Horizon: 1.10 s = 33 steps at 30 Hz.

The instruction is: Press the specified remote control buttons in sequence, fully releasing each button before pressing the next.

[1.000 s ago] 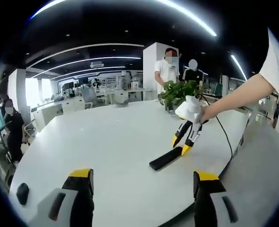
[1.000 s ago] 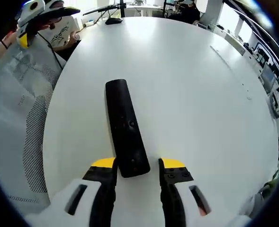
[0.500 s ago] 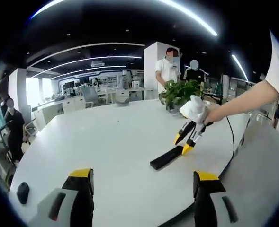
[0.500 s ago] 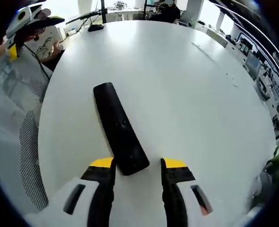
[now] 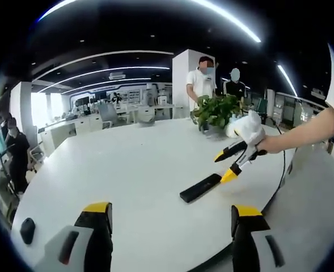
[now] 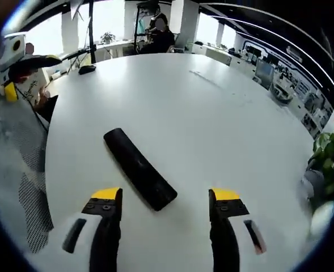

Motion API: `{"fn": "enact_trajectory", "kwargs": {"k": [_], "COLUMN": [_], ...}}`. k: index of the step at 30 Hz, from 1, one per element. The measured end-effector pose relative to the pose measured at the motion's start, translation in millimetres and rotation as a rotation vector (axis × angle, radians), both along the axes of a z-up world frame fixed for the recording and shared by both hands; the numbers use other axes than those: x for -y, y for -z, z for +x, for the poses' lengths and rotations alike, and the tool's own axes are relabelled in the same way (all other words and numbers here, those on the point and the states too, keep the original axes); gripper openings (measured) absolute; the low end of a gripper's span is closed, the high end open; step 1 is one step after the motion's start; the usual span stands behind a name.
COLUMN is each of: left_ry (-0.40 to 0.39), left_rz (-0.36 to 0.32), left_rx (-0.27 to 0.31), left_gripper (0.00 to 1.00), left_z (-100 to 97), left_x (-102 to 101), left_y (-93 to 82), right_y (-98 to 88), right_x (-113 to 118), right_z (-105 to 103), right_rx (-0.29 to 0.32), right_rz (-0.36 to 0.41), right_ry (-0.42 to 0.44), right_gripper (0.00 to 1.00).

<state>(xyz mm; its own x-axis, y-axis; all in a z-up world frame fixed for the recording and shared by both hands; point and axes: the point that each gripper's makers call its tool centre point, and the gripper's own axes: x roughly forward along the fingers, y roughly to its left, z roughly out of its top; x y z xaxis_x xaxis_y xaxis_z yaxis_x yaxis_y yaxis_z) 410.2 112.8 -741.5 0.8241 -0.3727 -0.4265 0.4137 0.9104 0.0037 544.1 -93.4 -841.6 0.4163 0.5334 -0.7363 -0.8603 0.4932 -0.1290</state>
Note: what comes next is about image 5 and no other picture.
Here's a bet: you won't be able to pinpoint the green leafy potted plant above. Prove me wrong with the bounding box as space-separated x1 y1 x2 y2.
191 95 241 133

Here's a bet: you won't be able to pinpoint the person's right hand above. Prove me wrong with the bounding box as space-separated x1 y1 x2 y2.
254 135 282 155

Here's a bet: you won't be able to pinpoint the curved ceiling light strip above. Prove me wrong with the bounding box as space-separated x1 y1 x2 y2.
32 51 175 83

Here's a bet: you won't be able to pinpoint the white mesh chair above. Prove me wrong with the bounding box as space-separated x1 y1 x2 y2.
264 141 334 272

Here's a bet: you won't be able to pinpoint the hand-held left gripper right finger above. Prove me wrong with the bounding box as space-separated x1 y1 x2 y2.
230 204 295 272

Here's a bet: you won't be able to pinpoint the grey office chair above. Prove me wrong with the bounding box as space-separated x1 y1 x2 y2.
97 101 119 130

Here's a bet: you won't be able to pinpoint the white office chair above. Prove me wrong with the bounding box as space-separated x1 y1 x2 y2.
27 133 45 171

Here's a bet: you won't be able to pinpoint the black remote control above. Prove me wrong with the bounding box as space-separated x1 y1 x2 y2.
179 173 223 203

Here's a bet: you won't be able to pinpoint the white office desk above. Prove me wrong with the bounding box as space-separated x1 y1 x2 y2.
118 103 184 125

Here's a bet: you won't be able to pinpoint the short ceiling light strip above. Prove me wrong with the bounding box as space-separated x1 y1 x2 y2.
277 64 298 97

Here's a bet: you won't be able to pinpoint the black computer mouse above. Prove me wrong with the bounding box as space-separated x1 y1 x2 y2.
19 217 36 245

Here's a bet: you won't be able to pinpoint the long ceiling light strip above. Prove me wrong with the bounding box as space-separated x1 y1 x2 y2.
39 0 263 43

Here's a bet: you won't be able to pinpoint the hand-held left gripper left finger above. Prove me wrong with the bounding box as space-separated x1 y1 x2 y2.
33 201 113 272

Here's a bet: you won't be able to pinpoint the white cabinet desk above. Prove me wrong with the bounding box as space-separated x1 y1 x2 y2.
40 117 102 156

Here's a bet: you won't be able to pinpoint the background display shelves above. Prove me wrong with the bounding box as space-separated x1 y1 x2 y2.
67 82 173 108

